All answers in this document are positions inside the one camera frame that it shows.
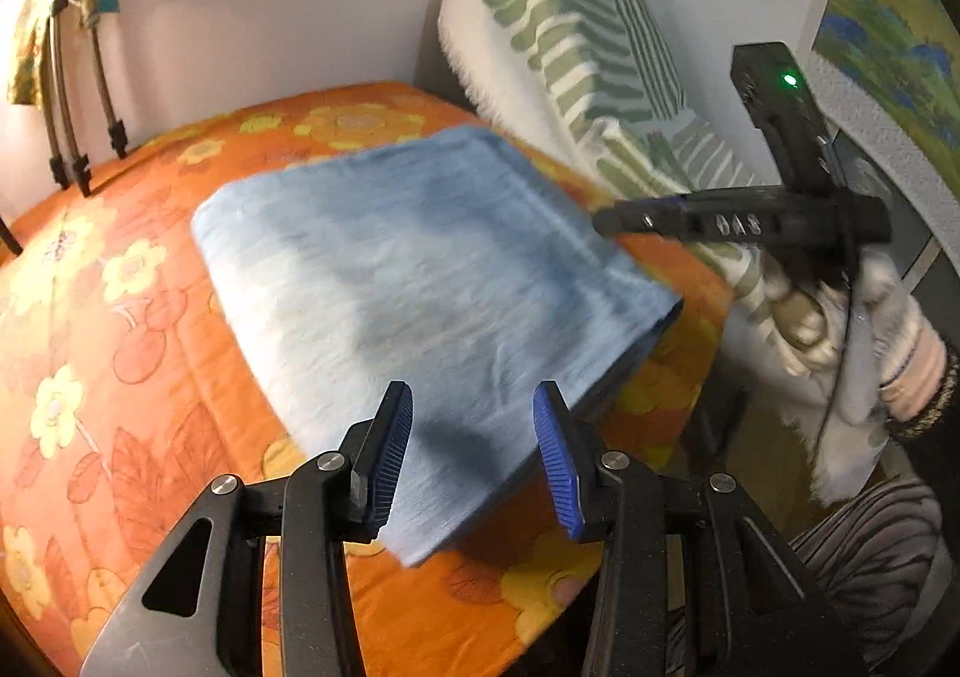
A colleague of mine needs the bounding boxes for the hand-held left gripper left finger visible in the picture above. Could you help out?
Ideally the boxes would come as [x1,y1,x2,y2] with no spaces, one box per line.
[79,381,415,677]

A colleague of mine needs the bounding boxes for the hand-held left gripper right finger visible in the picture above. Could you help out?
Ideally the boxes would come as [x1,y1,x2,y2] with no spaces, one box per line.
[532,381,871,677]

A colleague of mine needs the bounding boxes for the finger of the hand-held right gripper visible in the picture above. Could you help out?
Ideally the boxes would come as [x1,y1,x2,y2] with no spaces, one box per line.
[592,189,788,244]

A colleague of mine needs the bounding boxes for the light blue denim pants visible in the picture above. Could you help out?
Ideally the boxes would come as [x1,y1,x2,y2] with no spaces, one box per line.
[191,125,685,569]

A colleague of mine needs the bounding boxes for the person's right forearm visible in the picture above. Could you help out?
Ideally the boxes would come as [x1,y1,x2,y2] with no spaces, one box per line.
[877,332,960,442]

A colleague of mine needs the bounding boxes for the person's right hand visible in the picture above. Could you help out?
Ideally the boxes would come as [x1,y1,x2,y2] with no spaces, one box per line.
[761,249,927,385]

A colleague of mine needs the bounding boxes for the colourful landscape painting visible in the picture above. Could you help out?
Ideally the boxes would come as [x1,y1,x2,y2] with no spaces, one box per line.
[814,0,960,175]

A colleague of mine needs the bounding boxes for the green striped white blanket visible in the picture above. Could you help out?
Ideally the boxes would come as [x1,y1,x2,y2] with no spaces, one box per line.
[437,0,882,505]

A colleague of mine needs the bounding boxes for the orange floral bedsheet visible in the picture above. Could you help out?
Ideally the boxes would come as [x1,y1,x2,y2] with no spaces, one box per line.
[0,80,740,677]

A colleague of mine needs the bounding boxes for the person's striped trouser leg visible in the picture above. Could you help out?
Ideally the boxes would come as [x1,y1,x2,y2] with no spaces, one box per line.
[667,478,946,677]

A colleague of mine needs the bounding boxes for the tall metal tripod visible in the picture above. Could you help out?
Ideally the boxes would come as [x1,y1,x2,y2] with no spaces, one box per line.
[41,0,130,198]

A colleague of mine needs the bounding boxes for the yellow patterned cloth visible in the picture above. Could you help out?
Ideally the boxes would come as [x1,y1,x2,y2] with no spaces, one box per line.
[6,0,113,108]

